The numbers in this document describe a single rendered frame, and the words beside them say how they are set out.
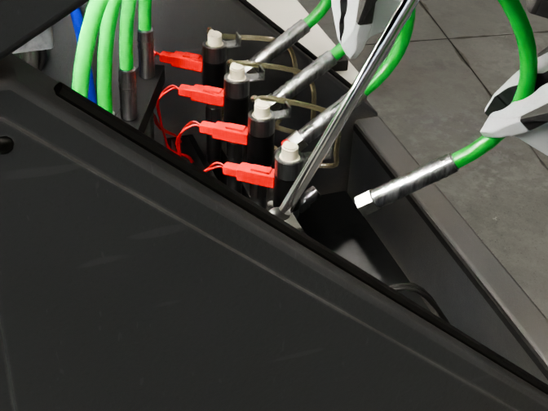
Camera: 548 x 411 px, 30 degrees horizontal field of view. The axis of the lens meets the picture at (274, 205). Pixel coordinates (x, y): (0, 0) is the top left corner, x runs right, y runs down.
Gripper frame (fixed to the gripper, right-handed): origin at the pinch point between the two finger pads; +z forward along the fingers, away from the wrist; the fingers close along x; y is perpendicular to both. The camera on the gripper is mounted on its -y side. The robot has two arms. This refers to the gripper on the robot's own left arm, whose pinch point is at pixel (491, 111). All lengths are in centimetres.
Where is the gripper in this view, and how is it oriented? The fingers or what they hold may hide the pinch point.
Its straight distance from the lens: 88.5
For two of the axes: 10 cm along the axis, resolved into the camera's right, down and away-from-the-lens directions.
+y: 7.1, 5.9, 3.8
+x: 2.7, -7.3, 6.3
